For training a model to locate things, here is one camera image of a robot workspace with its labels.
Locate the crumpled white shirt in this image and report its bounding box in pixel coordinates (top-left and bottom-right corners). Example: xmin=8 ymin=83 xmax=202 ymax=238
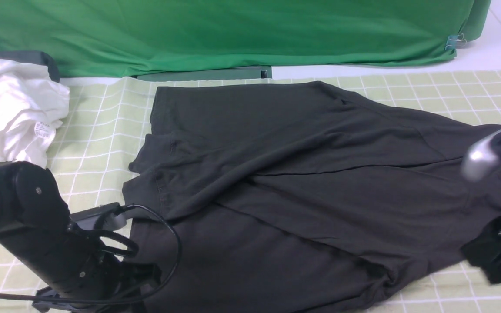
xmin=0 ymin=59 xmax=70 ymax=168

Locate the green backdrop cloth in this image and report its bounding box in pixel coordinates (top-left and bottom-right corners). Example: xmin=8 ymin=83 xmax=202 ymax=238
xmin=0 ymin=0 xmax=491 ymax=77

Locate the black cable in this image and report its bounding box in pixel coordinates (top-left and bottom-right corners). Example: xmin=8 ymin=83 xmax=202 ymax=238
xmin=0 ymin=114 xmax=182 ymax=304

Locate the dark green metal base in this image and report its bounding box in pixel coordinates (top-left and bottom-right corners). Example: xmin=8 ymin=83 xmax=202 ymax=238
xmin=132 ymin=66 xmax=272 ymax=82

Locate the dark gray long-sleeve shirt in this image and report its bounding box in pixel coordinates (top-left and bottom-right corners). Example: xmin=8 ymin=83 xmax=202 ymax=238
xmin=123 ymin=82 xmax=501 ymax=313

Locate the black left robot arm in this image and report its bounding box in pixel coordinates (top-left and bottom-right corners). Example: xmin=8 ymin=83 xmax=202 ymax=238
xmin=0 ymin=162 xmax=161 ymax=313

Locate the blue binder clip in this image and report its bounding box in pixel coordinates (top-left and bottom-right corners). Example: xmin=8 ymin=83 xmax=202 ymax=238
xmin=444 ymin=33 xmax=468 ymax=51

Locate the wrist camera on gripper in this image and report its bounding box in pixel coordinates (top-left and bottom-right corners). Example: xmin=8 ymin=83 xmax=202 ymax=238
xmin=70 ymin=202 xmax=127 ymax=231

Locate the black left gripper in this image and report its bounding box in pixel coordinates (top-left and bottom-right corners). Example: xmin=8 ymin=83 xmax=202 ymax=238
xmin=0 ymin=226 xmax=162 ymax=313

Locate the gray garment behind white shirt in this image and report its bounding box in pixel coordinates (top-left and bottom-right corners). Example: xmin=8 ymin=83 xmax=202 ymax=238
xmin=0 ymin=51 xmax=61 ymax=83

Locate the light green checkered tablecloth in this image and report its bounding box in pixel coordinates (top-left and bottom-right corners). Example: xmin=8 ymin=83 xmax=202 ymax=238
xmin=0 ymin=70 xmax=501 ymax=313

